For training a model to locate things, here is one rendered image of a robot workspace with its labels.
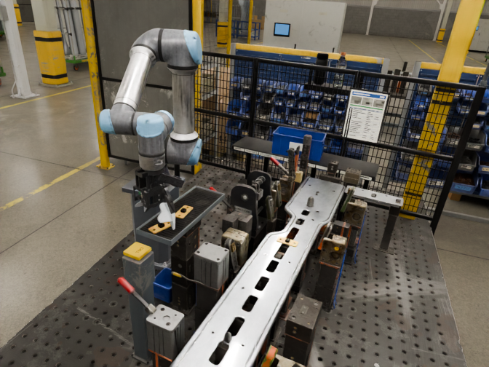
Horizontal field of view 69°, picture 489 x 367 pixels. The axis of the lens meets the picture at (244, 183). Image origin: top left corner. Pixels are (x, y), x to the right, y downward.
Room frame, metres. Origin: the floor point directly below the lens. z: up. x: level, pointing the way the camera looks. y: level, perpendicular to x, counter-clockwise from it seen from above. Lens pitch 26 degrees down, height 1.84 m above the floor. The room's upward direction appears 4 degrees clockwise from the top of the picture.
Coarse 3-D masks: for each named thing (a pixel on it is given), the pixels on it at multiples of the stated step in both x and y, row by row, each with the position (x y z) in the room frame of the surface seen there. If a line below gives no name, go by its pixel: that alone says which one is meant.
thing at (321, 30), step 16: (272, 0) 8.30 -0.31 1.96; (288, 0) 8.22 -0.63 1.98; (304, 0) 8.12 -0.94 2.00; (272, 16) 8.29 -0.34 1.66; (288, 16) 8.20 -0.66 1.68; (304, 16) 8.10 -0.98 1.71; (320, 16) 8.01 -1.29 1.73; (336, 16) 7.92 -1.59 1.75; (272, 32) 8.28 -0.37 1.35; (288, 32) 8.16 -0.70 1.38; (304, 32) 8.09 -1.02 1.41; (320, 32) 8.00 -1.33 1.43; (336, 32) 7.91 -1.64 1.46; (304, 48) 8.08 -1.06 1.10; (320, 48) 7.98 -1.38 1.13; (336, 48) 7.89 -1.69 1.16
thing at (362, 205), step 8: (352, 200) 1.52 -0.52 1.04; (352, 208) 1.48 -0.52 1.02; (360, 208) 1.46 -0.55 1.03; (344, 216) 1.49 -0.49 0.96; (352, 216) 1.48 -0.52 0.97; (360, 216) 1.46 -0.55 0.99; (352, 224) 1.47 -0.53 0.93; (360, 224) 1.46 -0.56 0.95; (352, 232) 1.48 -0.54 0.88; (360, 232) 1.47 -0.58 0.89; (352, 240) 1.47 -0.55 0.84; (352, 248) 1.46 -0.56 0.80; (352, 256) 1.46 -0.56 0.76; (352, 264) 1.46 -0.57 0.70
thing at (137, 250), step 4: (132, 244) 0.90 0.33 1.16; (136, 244) 0.90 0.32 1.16; (140, 244) 0.90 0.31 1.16; (128, 248) 0.88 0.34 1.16; (132, 248) 0.88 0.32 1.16; (136, 248) 0.88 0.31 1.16; (140, 248) 0.88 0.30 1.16; (144, 248) 0.88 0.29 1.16; (148, 248) 0.88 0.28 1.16; (124, 252) 0.86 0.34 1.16; (128, 252) 0.86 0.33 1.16; (132, 252) 0.86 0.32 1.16; (136, 252) 0.86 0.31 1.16; (140, 252) 0.86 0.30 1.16; (144, 252) 0.86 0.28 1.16; (148, 252) 0.88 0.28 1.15; (132, 256) 0.85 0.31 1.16; (136, 256) 0.84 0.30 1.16; (140, 256) 0.84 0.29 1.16
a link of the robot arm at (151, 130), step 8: (144, 120) 0.96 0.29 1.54; (152, 120) 0.96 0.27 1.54; (160, 120) 0.97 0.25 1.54; (136, 128) 0.98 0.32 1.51; (144, 128) 0.95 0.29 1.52; (152, 128) 0.95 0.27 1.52; (160, 128) 0.97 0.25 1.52; (144, 136) 0.95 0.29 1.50; (152, 136) 0.95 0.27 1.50; (160, 136) 0.97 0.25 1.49; (144, 144) 0.95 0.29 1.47; (152, 144) 0.95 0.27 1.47; (160, 144) 0.97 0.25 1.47; (144, 152) 0.95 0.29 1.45; (152, 152) 0.95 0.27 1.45; (160, 152) 0.96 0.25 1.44
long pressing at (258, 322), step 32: (320, 192) 1.65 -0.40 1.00; (288, 224) 1.32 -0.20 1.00; (320, 224) 1.35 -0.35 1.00; (256, 256) 1.09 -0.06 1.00; (288, 256) 1.10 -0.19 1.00; (288, 288) 0.93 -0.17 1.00; (224, 320) 0.77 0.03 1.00; (256, 320) 0.78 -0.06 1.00; (192, 352) 0.66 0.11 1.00; (256, 352) 0.67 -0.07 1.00
